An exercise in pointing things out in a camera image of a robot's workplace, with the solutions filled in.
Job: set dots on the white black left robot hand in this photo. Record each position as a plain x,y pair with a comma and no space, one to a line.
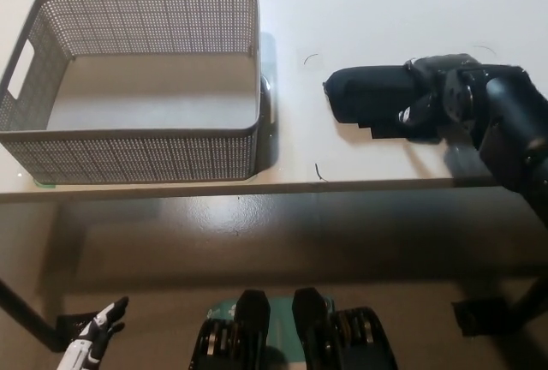
92,335

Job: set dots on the black fabric pencil case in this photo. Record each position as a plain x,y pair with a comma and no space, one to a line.
372,91

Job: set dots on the black teal robot body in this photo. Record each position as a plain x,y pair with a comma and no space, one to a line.
252,331

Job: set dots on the black tape patch on table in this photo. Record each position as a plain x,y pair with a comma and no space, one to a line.
379,132

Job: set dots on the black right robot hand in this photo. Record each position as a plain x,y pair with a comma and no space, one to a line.
441,68

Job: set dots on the black table leg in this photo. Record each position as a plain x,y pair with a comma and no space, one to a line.
533,295
25,314

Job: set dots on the grey perforated plastic basket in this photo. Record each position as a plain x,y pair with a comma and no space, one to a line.
128,153

